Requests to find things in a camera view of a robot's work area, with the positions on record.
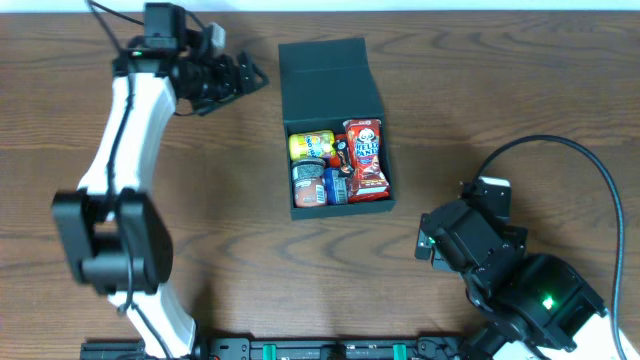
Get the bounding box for dark green box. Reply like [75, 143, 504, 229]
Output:
[277, 37, 397, 222]

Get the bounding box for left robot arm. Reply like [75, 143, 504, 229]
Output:
[52, 2, 269, 359]

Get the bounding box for left black cable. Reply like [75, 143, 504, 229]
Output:
[85, 0, 174, 360]

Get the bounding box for black candy bar wrapper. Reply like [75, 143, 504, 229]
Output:
[330, 139, 354, 178]

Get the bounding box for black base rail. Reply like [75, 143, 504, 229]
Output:
[79, 335, 466, 360]

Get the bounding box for red Hello Panda box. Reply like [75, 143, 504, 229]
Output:
[343, 118, 391, 203]

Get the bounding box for small blue box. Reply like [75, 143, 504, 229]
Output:
[323, 168, 348, 205]

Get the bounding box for black cable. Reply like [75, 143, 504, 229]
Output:
[85, 0, 174, 360]
[472, 134, 636, 360]

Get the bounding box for red Pringles can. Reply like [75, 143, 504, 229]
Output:
[291, 157, 327, 208]

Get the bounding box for red candy bag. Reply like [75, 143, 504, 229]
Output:
[328, 134, 350, 172]

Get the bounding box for yellow candy bottle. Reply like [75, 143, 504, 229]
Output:
[288, 130, 335, 161]

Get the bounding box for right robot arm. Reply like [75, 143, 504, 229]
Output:
[415, 177, 639, 359]

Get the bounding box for right black cable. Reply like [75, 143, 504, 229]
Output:
[472, 134, 636, 360]

